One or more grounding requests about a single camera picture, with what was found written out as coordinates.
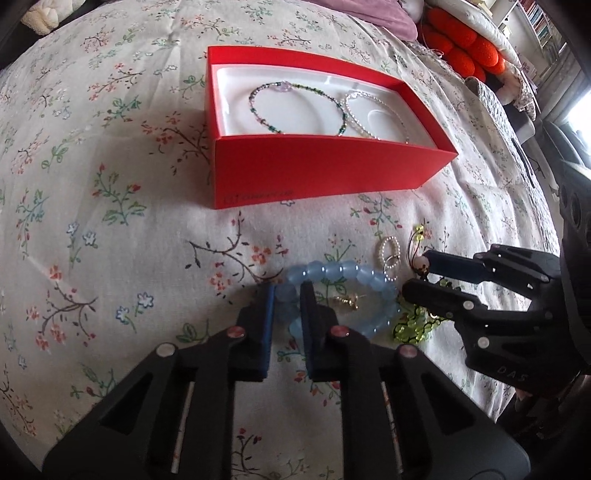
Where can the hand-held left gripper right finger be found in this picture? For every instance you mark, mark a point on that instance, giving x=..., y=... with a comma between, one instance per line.
x=306, y=332

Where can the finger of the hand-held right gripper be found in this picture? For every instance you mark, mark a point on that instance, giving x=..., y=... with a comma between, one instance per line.
x=455, y=268
x=438, y=297

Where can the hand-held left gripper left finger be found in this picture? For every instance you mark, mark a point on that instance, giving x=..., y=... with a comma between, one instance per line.
x=269, y=323

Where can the gold earring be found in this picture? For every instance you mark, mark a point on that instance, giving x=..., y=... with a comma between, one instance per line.
x=347, y=301

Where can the red cardboard box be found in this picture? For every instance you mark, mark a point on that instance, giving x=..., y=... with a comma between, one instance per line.
x=323, y=170

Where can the floral bed sheet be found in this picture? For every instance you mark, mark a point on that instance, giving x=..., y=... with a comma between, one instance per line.
x=138, y=230

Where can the grey floral quilt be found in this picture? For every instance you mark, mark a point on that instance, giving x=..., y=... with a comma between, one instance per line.
x=494, y=99

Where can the orange knot cushion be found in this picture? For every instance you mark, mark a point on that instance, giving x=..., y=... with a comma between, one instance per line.
x=461, y=50

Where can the bookshelf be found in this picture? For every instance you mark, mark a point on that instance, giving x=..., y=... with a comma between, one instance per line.
x=540, y=27

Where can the purple pillow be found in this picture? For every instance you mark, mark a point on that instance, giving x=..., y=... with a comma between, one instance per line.
x=369, y=16

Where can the cream fleece blanket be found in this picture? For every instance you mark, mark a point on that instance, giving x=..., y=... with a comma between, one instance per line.
x=39, y=18

